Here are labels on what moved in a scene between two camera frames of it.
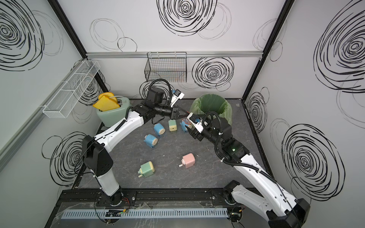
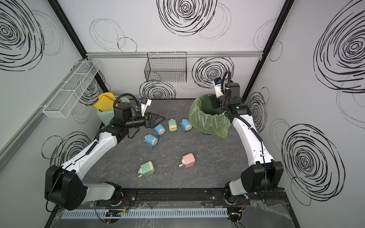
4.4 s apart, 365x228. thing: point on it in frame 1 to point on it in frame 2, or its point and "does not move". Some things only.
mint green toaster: x=109 y=118 does not move
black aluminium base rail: x=94 y=198 does not move
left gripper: x=175 y=111 to x=151 y=125
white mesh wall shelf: x=63 y=103 does not move
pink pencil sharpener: x=188 y=161 does not move
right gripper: x=195 y=134 to x=214 y=103
